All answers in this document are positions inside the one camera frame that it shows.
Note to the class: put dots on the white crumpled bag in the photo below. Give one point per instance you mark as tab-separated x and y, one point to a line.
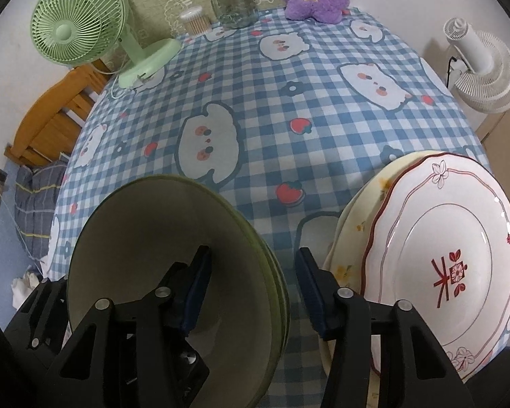
25	282

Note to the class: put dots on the yellow floral deep plate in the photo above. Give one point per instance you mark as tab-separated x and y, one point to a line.
344	255

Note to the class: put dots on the yellow floral shallow plate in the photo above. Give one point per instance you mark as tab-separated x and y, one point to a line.
380	191

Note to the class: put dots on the cotton swab container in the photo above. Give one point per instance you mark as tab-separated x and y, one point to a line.
193	21

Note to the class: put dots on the green desk fan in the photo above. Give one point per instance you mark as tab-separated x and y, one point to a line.
68	29

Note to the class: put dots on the white red-rimmed plate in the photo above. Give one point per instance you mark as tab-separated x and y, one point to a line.
450	221

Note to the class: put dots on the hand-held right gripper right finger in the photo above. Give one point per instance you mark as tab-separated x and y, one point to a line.
312	297

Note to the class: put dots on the white standing fan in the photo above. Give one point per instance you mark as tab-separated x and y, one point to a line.
484	80

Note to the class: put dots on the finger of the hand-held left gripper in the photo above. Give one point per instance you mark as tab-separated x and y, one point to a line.
38	314
187	369

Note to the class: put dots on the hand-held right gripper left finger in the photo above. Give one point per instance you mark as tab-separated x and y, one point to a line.
195	293

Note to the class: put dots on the blue checked cartoon tablecloth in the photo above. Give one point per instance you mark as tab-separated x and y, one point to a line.
280	93

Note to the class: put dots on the wall socket panel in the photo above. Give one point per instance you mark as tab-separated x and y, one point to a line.
1	176

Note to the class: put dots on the grey plaid pillow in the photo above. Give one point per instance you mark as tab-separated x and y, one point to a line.
34	204

